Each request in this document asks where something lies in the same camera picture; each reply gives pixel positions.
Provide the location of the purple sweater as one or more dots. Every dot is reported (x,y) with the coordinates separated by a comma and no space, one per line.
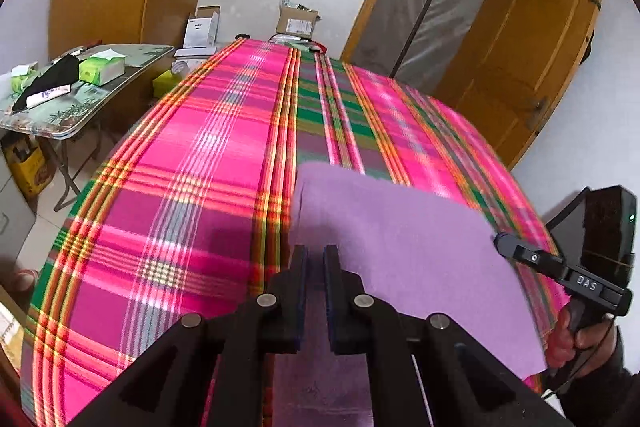
(400,247)

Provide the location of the person's right forearm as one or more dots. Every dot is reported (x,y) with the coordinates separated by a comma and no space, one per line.
(610,387)

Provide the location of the black cloth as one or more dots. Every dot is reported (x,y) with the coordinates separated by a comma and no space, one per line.
(55,77)

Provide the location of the yellow bag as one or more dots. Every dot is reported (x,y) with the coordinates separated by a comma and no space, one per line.
(27,167)

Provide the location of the white tube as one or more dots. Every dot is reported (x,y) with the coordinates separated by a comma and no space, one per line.
(47,97)

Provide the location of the folding table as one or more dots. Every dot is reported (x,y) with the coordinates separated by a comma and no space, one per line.
(90,102)

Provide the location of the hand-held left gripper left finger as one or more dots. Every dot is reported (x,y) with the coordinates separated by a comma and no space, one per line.
(301,302)

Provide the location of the wooden door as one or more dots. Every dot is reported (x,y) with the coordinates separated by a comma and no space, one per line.
(530,47)

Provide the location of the black monitor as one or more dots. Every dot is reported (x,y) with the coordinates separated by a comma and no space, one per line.
(567,227)

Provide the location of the person's right hand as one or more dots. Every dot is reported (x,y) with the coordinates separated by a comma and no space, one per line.
(560,342)

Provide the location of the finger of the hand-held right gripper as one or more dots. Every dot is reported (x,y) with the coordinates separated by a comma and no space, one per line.
(530,254)

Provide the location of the metal door lock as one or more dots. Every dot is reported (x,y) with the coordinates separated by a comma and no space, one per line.
(537,112)

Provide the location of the pink plaid blanket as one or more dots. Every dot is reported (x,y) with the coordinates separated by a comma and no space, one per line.
(175,207)

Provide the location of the brown cardboard box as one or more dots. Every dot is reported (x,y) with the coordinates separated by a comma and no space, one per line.
(296,22)

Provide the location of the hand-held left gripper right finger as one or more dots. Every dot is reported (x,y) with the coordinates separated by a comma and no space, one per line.
(329,302)

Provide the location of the white cardboard box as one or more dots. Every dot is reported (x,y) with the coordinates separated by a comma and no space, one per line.
(200,27)

